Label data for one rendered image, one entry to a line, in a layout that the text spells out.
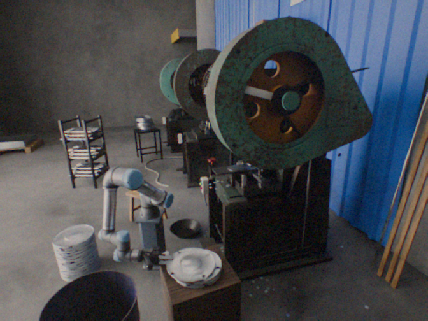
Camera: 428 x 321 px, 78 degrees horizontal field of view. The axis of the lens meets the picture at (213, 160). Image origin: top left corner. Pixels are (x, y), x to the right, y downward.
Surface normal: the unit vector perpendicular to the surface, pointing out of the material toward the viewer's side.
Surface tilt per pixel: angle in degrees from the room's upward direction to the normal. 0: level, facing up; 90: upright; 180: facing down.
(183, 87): 90
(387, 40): 90
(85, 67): 90
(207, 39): 90
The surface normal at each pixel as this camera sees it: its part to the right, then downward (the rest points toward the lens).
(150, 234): -0.03, 0.32
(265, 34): 0.26, 0.30
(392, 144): -0.37, 0.30
